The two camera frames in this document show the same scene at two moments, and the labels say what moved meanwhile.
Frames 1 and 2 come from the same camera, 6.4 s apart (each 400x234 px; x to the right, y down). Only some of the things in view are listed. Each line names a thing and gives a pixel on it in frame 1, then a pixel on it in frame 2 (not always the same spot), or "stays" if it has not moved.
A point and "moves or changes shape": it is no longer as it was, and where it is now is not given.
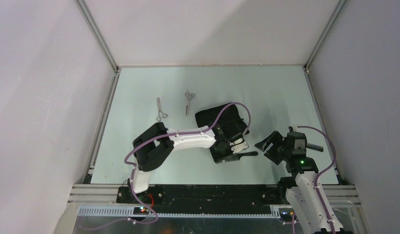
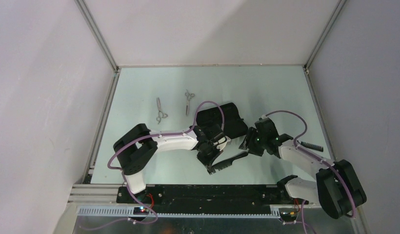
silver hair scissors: x=189 y=96 stays
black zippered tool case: x=231 y=114 stays
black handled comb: x=236 y=157 moves or changes shape
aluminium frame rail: x=87 y=177 stays
